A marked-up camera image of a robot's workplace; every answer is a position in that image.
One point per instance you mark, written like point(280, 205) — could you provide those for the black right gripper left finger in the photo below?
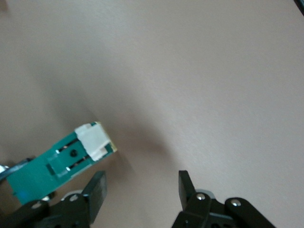
point(71, 209)

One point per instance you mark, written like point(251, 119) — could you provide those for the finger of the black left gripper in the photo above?
point(14, 169)

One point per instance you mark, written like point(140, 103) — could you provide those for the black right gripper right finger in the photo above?
point(202, 211)

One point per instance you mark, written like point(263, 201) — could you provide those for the green load switch white lever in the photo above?
point(35, 180)

